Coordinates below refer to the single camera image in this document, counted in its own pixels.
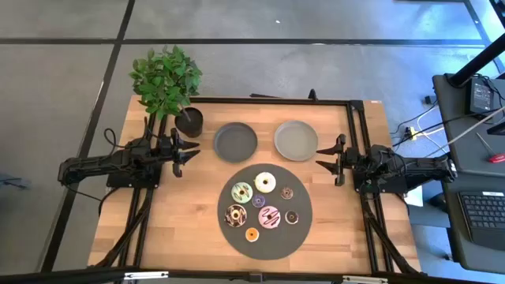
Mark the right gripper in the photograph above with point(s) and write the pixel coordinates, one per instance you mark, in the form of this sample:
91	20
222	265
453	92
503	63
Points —
341	158

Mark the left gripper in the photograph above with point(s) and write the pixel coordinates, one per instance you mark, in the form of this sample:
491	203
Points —
165	150

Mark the small brown sprinkled donut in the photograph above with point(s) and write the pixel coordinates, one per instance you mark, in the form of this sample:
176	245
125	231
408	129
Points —
283	193

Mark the green donut chocolate drizzle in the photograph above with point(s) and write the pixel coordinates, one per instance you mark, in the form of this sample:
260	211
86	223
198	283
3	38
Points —
238	196

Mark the small plain chocolate donut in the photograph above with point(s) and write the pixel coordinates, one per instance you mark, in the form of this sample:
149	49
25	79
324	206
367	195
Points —
287	217

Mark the white sprinkled donut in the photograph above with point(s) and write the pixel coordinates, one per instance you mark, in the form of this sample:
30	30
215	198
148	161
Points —
258	182

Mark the small blue striped donut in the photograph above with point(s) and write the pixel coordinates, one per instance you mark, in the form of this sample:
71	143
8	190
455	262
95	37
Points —
255	201

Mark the small orange donut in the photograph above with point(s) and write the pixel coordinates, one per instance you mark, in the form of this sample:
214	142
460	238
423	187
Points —
248	235

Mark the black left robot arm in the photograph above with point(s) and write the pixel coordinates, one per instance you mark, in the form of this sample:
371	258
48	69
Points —
98	163

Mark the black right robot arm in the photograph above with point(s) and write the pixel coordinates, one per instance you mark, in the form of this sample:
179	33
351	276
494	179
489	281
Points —
414	167

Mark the black plant pot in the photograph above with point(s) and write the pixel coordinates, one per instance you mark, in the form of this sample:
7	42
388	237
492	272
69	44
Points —
191	125

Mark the light grey plate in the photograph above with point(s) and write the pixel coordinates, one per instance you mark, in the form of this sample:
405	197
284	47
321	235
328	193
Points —
296	140

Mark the dark grey plate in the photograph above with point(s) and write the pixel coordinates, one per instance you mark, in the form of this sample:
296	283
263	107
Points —
235	143

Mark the green artificial plant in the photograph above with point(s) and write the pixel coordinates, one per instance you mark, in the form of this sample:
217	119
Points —
165	79

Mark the yellow power plug adapter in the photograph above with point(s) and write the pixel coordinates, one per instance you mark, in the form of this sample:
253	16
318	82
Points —
413	133

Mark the white paper sheet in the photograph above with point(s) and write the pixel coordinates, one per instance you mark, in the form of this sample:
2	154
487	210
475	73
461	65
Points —
414	199

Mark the round grey woven placemat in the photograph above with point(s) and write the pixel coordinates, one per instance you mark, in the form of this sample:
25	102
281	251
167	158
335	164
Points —
276	244

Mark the dark grey side table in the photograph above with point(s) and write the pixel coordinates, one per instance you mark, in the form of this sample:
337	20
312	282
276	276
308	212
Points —
461	158

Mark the black electronics box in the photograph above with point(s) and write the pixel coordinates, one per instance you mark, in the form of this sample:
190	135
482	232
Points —
482	96

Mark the black keyboard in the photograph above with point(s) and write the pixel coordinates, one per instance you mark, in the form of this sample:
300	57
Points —
485	213

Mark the black stand pole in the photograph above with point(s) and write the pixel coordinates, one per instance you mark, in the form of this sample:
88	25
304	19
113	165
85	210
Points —
477	59

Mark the black frame clamp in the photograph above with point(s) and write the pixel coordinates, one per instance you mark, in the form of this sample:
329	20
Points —
313	95

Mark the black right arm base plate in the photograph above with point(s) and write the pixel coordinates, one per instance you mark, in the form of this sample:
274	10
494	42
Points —
388	190

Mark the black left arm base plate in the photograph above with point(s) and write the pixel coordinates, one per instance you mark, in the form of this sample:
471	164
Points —
118	182

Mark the black aluminium frame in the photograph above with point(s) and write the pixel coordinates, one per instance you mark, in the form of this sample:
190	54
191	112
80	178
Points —
276	101

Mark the silver frame bracket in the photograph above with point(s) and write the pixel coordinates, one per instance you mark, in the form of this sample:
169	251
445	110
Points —
146	275
365	279

